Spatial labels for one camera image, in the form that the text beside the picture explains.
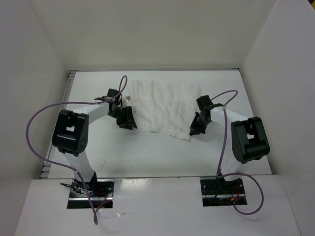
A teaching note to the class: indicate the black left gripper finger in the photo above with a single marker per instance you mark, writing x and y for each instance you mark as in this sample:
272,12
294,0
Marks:
130,122
124,125

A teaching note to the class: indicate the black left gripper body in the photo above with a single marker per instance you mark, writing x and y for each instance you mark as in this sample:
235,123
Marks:
119,114

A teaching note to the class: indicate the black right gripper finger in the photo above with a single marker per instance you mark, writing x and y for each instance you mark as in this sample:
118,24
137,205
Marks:
195,121
196,130

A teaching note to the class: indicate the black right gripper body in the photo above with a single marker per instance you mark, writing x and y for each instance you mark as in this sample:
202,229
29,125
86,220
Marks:
204,122

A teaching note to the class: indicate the white skirt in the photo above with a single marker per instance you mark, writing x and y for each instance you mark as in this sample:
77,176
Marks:
163,107

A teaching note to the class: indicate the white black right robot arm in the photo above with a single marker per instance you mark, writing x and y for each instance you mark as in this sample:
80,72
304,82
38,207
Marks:
248,138

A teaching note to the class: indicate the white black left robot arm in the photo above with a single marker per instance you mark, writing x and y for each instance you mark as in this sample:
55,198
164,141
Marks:
71,132

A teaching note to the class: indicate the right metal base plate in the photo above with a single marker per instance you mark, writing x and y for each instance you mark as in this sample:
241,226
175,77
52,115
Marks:
218,192

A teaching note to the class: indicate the metal base plate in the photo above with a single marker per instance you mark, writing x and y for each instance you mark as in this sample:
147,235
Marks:
218,192
103,198

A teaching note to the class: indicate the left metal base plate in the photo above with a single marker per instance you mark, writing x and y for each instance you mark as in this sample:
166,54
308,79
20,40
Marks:
103,198

